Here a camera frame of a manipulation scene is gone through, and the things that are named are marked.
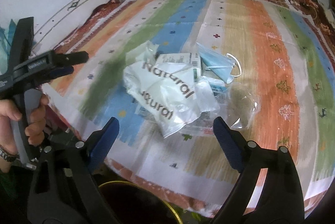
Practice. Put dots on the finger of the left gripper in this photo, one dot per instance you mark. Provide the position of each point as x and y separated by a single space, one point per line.
65 60
54 74

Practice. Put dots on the metal wristwatch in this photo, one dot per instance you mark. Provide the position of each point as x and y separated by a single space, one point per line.
7 156

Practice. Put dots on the white printed label wrapper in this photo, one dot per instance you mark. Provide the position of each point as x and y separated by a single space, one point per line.
206 114

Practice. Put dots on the clear plastic cup lid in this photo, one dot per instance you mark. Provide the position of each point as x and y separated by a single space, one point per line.
239 106

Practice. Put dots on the black bin with gold rim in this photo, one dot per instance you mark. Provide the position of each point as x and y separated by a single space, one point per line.
130 203

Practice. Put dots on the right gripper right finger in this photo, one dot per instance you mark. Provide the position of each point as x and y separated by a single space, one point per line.
235 147

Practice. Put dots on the white medicine box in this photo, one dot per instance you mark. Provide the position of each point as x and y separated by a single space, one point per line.
192 59

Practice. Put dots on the light blue face mask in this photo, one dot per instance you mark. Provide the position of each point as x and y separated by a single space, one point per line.
226 67

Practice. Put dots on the white Natural plastic bag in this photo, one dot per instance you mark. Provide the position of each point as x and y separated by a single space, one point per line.
143 78

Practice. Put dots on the cream crumpled paper wrapper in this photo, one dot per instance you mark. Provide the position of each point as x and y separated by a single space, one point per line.
145 52

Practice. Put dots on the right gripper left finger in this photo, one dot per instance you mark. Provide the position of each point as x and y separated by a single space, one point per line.
87 156

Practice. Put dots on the person's left hand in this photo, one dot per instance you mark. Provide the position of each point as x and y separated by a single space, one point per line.
34 132

